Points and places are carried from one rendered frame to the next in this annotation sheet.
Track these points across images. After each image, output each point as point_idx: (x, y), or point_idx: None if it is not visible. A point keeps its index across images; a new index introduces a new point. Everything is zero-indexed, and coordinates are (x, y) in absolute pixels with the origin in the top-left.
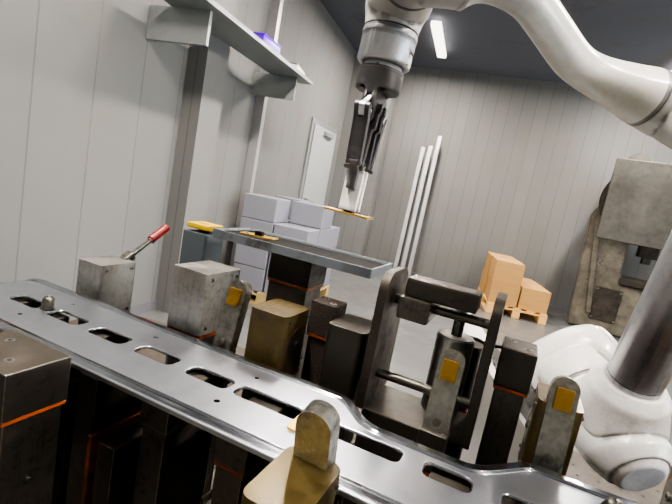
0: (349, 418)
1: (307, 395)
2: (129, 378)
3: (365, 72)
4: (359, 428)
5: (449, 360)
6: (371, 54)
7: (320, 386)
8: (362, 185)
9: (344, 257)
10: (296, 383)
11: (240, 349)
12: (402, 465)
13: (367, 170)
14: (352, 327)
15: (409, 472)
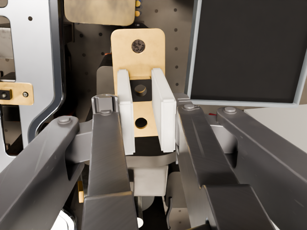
0: (33, 113)
1: (39, 72)
2: None
3: None
4: (25, 124)
5: (79, 195)
6: None
7: (60, 76)
8: (157, 128)
9: (277, 24)
10: (51, 54)
11: None
12: (6, 159)
13: (176, 150)
14: (108, 93)
15: (2, 164)
